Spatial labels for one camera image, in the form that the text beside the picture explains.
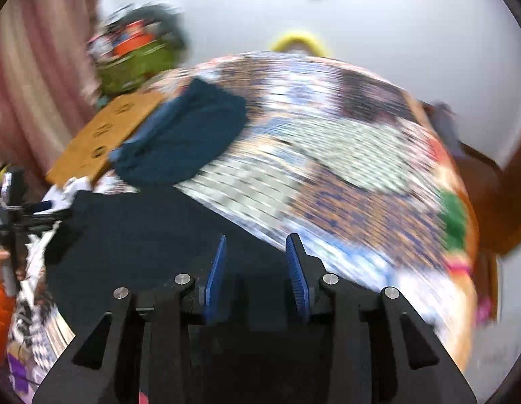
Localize white crumpled cloth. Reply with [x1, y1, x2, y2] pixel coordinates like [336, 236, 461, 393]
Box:
[50, 176, 97, 213]

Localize teal garment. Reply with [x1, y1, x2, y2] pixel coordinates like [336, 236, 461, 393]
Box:
[114, 77, 249, 188]

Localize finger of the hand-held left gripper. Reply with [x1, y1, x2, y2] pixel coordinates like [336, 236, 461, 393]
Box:
[21, 203, 74, 231]

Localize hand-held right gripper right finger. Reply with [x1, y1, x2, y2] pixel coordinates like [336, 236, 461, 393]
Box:
[285, 233, 478, 404]

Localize blue garment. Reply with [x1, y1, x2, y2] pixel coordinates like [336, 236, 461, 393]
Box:
[108, 100, 186, 165]

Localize yellow round object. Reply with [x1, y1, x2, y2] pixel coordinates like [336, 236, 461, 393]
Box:
[269, 29, 331, 58]

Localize brown cardboard sheet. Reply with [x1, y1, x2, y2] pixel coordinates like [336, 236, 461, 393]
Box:
[45, 92, 170, 186]

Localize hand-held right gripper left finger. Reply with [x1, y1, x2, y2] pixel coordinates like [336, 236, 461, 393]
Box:
[32, 235, 228, 404]

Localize pink curtain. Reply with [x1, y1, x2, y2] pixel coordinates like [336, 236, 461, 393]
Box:
[0, 0, 114, 186]

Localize green bag with clutter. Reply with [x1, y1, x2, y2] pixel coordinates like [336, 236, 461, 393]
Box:
[85, 3, 191, 98]

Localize printed patchwork blanket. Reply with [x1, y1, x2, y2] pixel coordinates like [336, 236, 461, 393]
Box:
[6, 50, 482, 404]

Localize brown wooden chair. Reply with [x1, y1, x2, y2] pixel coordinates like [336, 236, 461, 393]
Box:
[419, 99, 521, 325]

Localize dark navy pants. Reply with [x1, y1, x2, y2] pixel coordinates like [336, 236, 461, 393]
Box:
[45, 184, 341, 404]

